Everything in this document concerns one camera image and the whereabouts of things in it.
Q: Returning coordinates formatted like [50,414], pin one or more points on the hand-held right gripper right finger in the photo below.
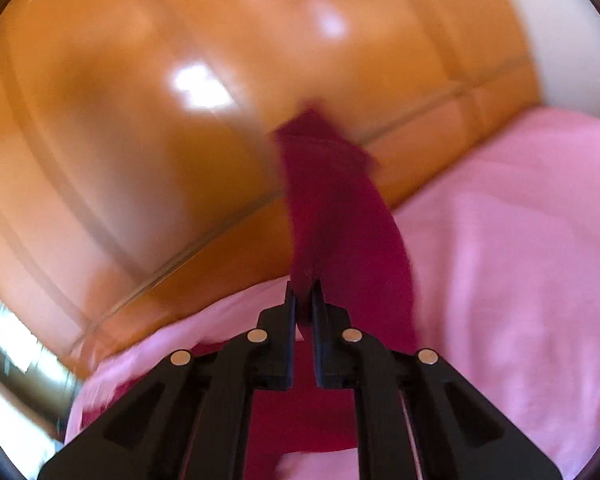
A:
[330,350]

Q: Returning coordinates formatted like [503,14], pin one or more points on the dark red pants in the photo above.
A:
[330,210]

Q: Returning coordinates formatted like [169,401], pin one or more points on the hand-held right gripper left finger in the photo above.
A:
[280,350]

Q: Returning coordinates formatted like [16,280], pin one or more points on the pink bed sheet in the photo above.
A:
[505,260]

